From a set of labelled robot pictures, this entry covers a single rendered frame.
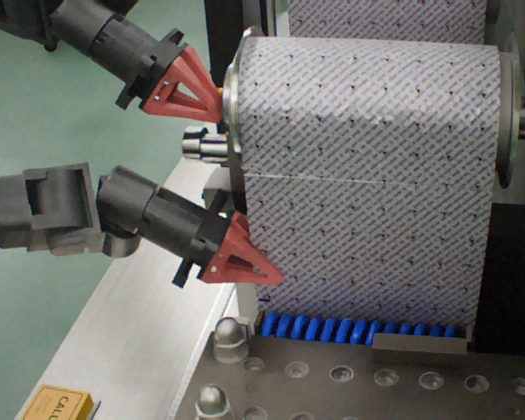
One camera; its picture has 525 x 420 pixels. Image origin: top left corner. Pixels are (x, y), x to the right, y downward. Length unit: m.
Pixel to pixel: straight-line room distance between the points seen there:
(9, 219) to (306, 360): 0.32
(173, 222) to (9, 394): 1.64
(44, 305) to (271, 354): 1.92
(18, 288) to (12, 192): 2.03
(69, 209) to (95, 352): 0.31
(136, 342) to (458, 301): 0.44
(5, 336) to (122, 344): 1.58
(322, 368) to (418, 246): 0.15
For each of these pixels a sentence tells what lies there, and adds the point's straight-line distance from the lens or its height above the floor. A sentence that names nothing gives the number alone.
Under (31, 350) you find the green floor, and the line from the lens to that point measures 2.42.
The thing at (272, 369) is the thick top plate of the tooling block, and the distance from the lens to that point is 0.71.
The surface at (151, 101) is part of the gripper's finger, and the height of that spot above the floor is 1.26.
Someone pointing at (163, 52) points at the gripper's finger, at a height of 1.31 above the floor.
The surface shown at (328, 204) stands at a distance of 0.68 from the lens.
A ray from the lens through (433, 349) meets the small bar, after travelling 0.70.
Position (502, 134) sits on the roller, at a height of 1.25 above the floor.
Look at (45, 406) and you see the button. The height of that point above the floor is 0.92.
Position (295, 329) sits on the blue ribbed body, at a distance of 0.74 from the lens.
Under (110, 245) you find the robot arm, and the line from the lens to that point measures 0.79.
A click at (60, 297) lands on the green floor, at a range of 2.61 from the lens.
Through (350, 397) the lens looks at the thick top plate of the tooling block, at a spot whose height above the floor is 1.03.
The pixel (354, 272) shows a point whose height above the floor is 1.09.
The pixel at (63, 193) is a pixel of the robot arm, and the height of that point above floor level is 1.20.
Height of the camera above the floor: 1.53
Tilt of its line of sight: 32 degrees down
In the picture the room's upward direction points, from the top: 4 degrees counter-clockwise
